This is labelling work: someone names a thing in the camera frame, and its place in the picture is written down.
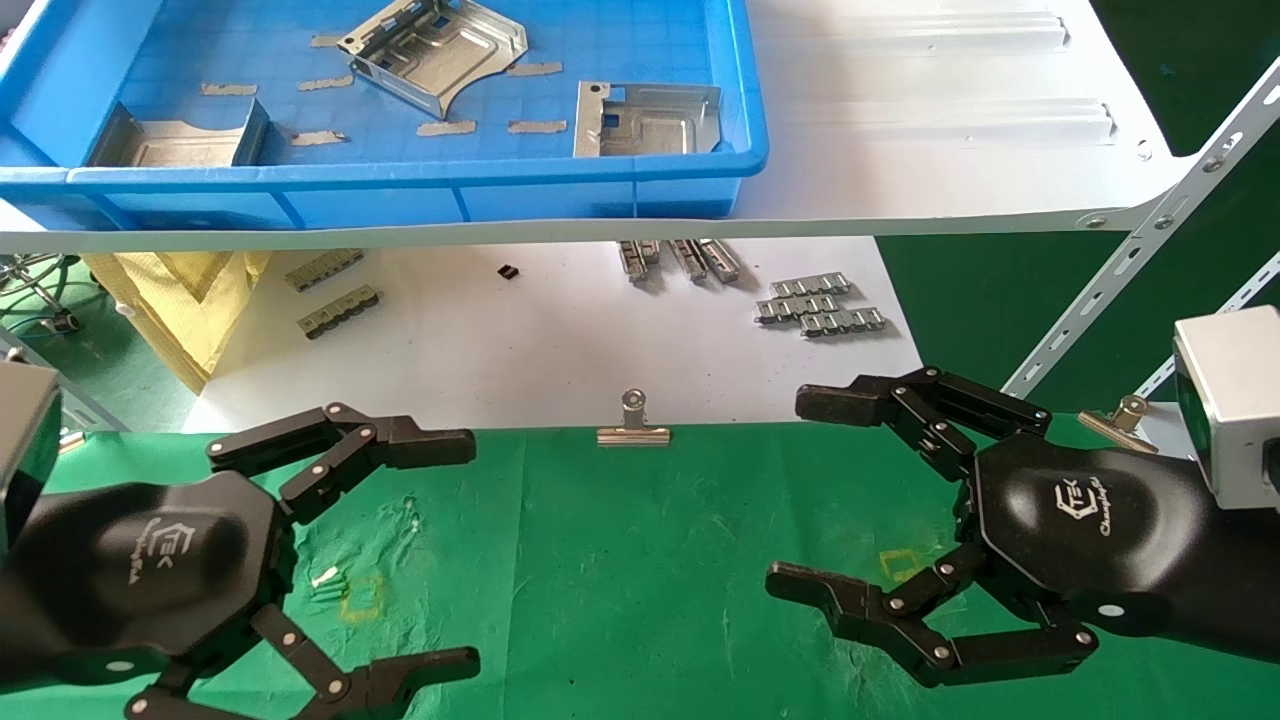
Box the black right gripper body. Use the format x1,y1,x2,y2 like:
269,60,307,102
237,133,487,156
958,433,1280,664

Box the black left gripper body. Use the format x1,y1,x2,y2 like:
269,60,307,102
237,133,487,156
0,470,298,693

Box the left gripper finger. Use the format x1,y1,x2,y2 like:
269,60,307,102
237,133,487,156
207,402,478,525
127,605,483,720

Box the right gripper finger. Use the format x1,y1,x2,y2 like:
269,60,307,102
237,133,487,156
795,365,1054,481
766,543,1101,689

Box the stamped sheet metal bracket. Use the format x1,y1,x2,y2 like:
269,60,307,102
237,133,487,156
85,99,272,169
573,81,724,159
337,0,529,120

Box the shiny silver metal strip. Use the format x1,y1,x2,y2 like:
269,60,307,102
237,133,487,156
769,272,853,299
667,239,708,284
617,240,662,284
697,238,743,284
754,294,840,325
799,307,889,339

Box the dark grey metal strip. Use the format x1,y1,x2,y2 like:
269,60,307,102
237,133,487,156
284,249,365,294
297,284,383,341

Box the perforated grey shelf upright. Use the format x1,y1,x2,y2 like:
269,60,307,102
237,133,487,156
1003,58,1280,401
0,330,128,433

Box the green table cloth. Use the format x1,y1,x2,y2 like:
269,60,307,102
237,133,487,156
0,415,1280,720

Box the white metal shelf board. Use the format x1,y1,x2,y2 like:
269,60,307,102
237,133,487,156
0,0,1201,254

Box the blue plastic bin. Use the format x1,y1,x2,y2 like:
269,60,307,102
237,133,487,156
0,0,769,231

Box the yellow mesh bag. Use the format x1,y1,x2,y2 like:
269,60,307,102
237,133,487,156
84,250,273,394

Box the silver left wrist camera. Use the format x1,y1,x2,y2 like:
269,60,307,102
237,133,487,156
0,358,64,557

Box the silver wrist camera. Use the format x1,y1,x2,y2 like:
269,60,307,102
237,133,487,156
0,358,64,557
1172,304,1280,512

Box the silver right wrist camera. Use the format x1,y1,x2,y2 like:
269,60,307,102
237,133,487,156
1172,304,1280,512

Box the thin perforated grey rail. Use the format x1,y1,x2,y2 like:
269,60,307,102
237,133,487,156
1135,250,1280,401

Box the tangled grey cables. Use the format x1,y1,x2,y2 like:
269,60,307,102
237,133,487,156
0,253,83,337

